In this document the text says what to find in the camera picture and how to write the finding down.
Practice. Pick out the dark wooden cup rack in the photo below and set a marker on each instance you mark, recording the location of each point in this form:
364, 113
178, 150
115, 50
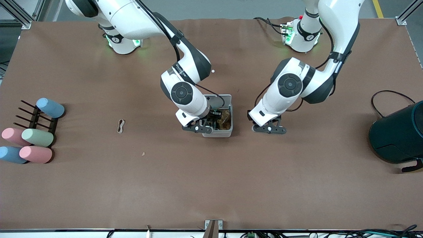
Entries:
34, 117

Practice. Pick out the mint green plastic cup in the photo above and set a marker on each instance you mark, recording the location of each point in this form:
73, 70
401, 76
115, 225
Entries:
37, 137

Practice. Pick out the white plastic lidded bin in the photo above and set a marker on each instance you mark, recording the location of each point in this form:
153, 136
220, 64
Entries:
221, 134

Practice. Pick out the metal table edge bracket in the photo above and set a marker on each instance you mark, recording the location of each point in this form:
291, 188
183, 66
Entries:
213, 229

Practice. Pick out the pink plastic cup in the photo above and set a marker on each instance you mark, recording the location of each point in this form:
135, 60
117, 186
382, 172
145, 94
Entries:
34, 154
13, 135

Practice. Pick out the brown table cover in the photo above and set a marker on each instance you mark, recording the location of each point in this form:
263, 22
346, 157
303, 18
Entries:
211, 185

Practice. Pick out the brown trash pile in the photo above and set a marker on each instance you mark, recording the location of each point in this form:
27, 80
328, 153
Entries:
226, 120

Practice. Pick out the aluminium frame profile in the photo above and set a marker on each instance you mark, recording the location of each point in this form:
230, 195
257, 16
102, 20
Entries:
23, 19
401, 20

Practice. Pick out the blue plastic cup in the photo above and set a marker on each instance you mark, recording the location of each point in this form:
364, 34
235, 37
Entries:
10, 154
49, 107

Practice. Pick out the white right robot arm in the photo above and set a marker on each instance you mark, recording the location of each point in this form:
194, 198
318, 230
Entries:
132, 19

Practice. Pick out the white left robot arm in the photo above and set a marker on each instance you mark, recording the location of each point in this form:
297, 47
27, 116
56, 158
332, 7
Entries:
290, 86

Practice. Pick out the dark teal cylindrical appliance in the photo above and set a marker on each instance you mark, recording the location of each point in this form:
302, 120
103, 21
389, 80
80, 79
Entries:
396, 135

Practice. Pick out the beige looped rubber band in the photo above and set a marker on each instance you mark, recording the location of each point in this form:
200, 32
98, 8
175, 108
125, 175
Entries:
121, 126

